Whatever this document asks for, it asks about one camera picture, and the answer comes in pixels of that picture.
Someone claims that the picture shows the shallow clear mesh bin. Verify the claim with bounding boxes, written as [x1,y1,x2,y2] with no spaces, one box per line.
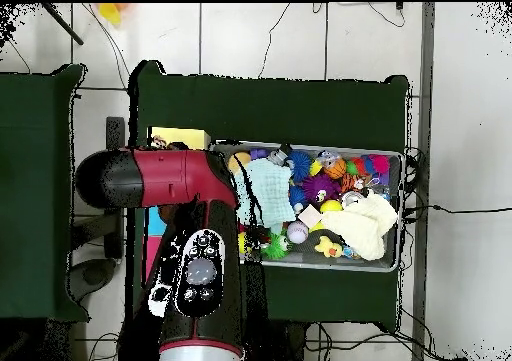
[214,140,404,274]

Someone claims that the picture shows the yellow rubber duck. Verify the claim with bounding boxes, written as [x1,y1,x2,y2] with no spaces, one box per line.
[314,235,345,259]

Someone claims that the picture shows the peach orange ball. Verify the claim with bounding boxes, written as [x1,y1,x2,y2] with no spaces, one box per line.
[229,152,253,173]

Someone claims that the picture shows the green cloth side table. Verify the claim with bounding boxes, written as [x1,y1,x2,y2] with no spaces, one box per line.
[0,63,88,322]

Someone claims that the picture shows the wooden box with three holes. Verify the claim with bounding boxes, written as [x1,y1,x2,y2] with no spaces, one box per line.
[142,126,212,292]

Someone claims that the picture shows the black rod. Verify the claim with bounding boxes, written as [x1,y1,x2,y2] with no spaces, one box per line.
[39,3,85,46]

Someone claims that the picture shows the grey metal beam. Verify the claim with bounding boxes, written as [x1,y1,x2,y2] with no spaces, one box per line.
[410,2,437,361]

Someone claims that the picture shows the black cable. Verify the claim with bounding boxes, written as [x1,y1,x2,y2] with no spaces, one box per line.
[257,2,293,80]
[402,146,512,225]

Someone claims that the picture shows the multicolour cartoon print cloth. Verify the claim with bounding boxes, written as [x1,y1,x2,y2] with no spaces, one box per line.
[150,135,189,151]

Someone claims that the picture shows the yellow ball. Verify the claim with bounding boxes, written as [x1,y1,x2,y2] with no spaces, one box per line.
[319,199,343,215]

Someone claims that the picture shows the yellow floor object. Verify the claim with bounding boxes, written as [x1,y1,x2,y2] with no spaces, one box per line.
[97,3,125,26]

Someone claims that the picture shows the cream yellow cloth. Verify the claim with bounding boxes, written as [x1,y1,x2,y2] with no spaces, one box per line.
[319,192,399,262]

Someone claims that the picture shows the mint green cloth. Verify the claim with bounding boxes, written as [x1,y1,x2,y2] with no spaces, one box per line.
[234,158,297,230]

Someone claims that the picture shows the pink spiky ball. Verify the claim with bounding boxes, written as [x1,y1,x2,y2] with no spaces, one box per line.
[369,154,393,177]

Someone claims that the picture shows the white toy baseball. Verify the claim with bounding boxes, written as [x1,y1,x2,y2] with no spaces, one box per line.
[287,220,310,245]

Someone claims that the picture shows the green spiky ball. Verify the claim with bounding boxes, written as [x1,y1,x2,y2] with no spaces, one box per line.
[266,232,291,261]

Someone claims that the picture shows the black chair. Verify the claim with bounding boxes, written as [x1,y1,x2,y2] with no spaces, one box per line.
[70,116,129,302]

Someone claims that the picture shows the orange toy basketball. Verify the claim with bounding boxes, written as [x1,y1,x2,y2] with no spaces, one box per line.
[325,159,349,181]

